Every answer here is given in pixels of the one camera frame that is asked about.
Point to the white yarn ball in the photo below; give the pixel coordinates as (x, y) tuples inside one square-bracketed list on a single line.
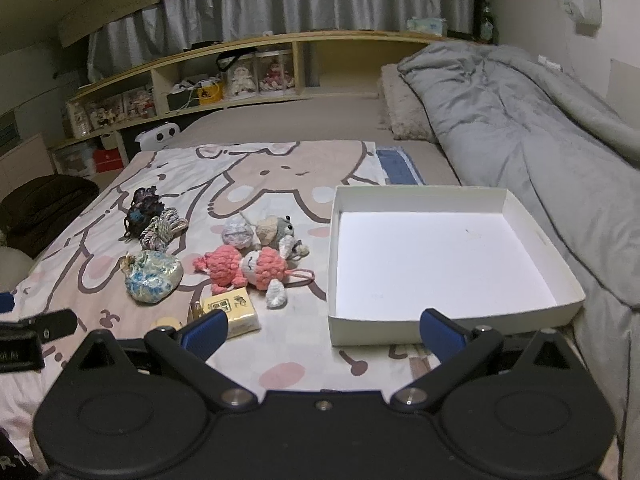
[(237, 232)]

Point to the white cushion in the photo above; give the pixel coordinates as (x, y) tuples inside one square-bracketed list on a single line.
[(12, 267)]

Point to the grey curtain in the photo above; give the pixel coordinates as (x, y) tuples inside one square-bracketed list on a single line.
[(300, 5)]

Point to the yellow tissue pack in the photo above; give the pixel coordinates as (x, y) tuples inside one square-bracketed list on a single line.
[(237, 310)]

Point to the figurine display box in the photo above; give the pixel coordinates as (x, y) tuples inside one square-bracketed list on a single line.
[(105, 111), (137, 104)]

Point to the tissue pack with pale wrapper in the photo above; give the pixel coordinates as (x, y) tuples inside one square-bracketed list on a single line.
[(425, 26)]

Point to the clear storage bin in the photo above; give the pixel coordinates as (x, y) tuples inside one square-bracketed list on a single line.
[(72, 160)]

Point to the round wooden disc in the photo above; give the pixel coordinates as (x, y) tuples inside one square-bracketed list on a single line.
[(167, 323)]

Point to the beige bed sheet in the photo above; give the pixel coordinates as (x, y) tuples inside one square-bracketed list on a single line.
[(300, 120)]

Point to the pink crochet doll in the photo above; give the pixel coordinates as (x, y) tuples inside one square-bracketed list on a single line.
[(260, 267)]

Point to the wooden cabinet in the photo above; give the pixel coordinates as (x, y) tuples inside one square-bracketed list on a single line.
[(25, 165)]

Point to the white cardboard box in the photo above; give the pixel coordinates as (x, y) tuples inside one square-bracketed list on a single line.
[(425, 260)]

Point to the yellow bag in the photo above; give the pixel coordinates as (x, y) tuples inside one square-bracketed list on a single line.
[(210, 94)]

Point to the grey crochet toy cream hat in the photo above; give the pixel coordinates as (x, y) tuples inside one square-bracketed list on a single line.
[(270, 230)]

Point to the dark bottle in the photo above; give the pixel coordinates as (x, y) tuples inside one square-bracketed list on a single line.
[(486, 17)]

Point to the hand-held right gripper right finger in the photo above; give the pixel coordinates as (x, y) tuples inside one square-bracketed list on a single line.
[(439, 332)]

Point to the grey duvet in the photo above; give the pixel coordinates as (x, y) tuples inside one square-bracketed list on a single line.
[(525, 125)]

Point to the fluffy beige pillow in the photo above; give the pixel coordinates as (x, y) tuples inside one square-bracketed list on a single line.
[(407, 105)]

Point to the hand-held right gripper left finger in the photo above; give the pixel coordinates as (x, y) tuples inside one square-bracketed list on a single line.
[(207, 332)]

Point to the white storage box with eyes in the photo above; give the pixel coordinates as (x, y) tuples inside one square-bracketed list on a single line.
[(157, 136)]

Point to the black box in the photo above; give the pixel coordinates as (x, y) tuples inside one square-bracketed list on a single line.
[(181, 101)]

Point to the red doll display box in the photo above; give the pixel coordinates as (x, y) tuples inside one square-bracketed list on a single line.
[(275, 75)]

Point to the white wall outlet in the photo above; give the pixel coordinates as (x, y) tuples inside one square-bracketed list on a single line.
[(550, 63)]

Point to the cartoon printed blanket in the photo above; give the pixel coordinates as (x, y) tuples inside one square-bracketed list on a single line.
[(280, 180)]

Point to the blue towel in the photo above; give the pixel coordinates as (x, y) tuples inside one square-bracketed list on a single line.
[(400, 167)]

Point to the white doll display box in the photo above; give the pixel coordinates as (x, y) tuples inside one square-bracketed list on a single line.
[(242, 77)]

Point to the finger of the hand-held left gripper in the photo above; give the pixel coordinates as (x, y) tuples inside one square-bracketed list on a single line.
[(50, 325), (5, 302)]

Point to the long wooden shelf unit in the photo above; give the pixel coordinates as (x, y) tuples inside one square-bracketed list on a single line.
[(310, 42)]

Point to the dark crochet flower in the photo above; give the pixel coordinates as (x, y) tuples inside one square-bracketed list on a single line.
[(142, 207)]

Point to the grey wall panel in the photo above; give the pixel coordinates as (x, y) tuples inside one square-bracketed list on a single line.
[(7, 130)]

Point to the blue white crochet pouch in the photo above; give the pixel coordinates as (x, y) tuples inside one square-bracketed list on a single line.
[(150, 277)]

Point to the dark brown cushion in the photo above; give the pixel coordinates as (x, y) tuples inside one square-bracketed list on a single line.
[(45, 205)]

